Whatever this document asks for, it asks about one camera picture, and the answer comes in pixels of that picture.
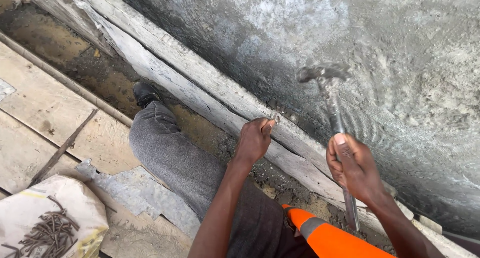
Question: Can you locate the pile of rusty nails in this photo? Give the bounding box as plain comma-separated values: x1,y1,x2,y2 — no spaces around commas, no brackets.
0,195,80,258

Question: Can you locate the steel claw hammer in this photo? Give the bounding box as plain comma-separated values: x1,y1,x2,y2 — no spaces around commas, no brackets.
295,64,361,231

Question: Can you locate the rusty nail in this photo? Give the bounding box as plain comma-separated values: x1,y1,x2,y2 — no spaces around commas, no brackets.
268,107,281,135

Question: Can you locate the weathered wooden board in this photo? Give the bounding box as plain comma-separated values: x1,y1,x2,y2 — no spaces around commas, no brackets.
13,0,117,58

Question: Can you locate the grey wooden formwork plank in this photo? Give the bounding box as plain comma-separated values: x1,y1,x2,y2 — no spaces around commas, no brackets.
67,0,477,258

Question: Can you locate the thin wooden batten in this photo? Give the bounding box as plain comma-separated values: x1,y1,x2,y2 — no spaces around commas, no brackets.
29,108,100,187

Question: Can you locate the plywood formwork sheet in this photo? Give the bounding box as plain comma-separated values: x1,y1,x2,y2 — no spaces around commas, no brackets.
0,40,194,258

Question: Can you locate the black shoe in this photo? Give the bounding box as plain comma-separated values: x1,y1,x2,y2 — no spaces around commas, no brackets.
132,81,164,109

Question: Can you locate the person's left hand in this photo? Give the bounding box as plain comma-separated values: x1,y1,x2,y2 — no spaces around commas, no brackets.
234,117,277,166

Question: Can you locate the person's right hand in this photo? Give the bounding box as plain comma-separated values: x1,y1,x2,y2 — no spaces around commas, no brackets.
326,133,387,206

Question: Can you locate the grey torn sheet piece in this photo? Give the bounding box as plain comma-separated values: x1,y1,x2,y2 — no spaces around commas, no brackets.
75,158,201,239

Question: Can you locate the orange reflective safety vest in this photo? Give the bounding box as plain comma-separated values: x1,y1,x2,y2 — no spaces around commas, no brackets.
282,204,396,258

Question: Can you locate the long wooden edge strip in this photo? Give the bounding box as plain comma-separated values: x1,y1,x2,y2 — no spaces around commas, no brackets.
0,31,134,128

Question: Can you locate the white cement bag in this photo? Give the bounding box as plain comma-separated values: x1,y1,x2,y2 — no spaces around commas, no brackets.
0,175,110,258

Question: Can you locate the person's grey trouser leg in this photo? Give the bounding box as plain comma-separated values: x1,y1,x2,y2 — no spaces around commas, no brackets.
128,100,319,258

